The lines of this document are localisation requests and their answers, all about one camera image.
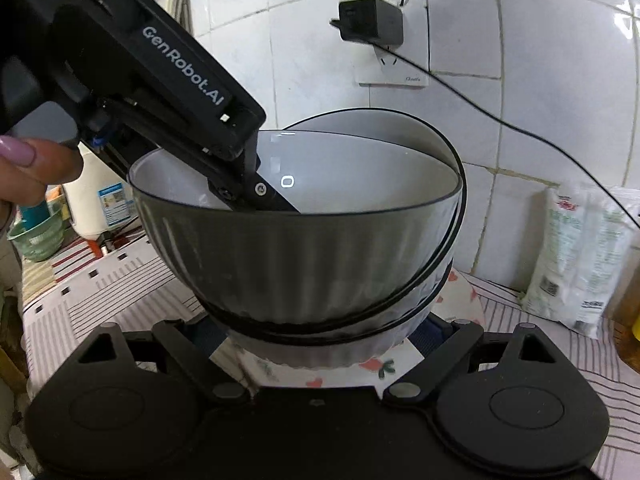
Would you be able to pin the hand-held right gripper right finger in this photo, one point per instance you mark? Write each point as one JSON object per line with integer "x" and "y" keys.
{"x": 430, "y": 340}

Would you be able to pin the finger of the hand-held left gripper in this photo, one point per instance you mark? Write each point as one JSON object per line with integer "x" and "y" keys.
{"x": 270, "y": 195}
{"x": 120, "y": 152}

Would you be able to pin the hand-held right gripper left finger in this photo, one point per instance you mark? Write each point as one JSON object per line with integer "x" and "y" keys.
{"x": 200, "y": 357}

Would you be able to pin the pink rabbit plate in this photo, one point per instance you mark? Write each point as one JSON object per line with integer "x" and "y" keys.
{"x": 465, "y": 305}

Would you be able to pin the white ribbed bowl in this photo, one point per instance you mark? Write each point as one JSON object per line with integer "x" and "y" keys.
{"x": 350, "y": 352}
{"x": 300, "y": 260}

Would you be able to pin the white dark-rimmed deep plate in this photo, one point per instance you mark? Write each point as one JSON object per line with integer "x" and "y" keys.
{"x": 400, "y": 130}

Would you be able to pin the person's left hand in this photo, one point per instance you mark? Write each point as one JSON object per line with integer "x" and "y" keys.
{"x": 35, "y": 170}

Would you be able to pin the white plastic jug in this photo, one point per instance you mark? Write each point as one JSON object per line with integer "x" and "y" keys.
{"x": 92, "y": 210}

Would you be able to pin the hanging metal utensil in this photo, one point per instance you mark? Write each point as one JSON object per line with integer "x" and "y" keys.
{"x": 182, "y": 0}

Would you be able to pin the striped table mat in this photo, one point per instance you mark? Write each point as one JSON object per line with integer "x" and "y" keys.
{"x": 100, "y": 300}

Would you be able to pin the green cup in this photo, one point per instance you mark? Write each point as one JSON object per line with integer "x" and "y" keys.
{"x": 37, "y": 240}

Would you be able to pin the white plastic packet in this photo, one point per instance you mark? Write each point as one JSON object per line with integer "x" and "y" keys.
{"x": 575, "y": 260}

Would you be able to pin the black power adapter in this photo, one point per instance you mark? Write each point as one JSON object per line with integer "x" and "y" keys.
{"x": 370, "y": 22}

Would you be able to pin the yellow label oil bottle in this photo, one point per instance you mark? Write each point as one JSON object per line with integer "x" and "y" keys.
{"x": 632, "y": 325}

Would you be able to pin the white wall socket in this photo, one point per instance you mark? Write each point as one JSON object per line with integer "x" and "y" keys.
{"x": 395, "y": 70}

